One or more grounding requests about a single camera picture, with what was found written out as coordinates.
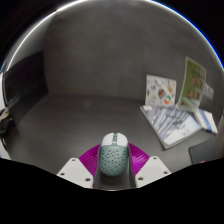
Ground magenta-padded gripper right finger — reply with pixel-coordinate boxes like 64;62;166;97
127;142;173;188

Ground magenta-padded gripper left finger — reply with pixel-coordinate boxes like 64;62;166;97
56;143;103;189

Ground green and white perforated mouse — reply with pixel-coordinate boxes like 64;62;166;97
98;132;129;177

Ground grey striped cover book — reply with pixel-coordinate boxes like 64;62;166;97
139;104;203;151

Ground white sticker sheet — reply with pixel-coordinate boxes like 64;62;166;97
144;74;177;108

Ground white book with blue band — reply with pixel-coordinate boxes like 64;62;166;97
193;107;219;136

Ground black bag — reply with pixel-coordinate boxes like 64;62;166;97
0;106;16;138

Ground green menu in acrylic stand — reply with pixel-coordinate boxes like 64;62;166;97
177;56;208;111

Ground black flat panel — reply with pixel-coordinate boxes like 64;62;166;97
3;50;48;126

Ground white wall sockets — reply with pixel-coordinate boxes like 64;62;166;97
203;83;215;100

